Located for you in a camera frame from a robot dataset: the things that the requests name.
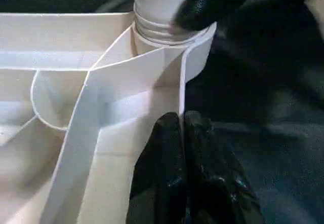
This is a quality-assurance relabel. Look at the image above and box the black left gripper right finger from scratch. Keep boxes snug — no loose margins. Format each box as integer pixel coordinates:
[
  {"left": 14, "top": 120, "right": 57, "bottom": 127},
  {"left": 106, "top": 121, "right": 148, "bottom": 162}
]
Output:
[{"left": 183, "top": 109, "right": 266, "bottom": 224}]

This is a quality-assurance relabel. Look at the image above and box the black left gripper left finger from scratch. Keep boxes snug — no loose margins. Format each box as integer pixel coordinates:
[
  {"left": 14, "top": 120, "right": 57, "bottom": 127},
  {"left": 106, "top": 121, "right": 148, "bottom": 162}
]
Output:
[{"left": 128, "top": 111, "right": 185, "bottom": 224}]

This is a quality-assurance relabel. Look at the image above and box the white plastic table top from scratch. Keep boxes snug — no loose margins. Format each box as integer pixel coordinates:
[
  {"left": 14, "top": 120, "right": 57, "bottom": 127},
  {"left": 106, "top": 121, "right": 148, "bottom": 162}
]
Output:
[{"left": 0, "top": 11, "right": 219, "bottom": 224}]

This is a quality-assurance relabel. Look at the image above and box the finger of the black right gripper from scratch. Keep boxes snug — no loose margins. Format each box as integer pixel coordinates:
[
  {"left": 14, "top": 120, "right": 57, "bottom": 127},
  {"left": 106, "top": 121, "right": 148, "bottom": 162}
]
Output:
[{"left": 174, "top": 0, "right": 255, "bottom": 31}]

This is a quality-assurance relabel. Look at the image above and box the white plastic table leg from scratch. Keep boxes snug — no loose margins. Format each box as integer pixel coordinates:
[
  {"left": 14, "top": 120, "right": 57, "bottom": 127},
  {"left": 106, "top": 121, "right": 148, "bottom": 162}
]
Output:
[{"left": 132, "top": 0, "right": 211, "bottom": 47}]

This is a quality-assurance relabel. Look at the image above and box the black mat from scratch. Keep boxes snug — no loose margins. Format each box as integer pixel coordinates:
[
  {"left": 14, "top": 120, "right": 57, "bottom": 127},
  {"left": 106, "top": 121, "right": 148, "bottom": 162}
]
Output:
[{"left": 0, "top": 0, "right": 324, "bottom": 224}]

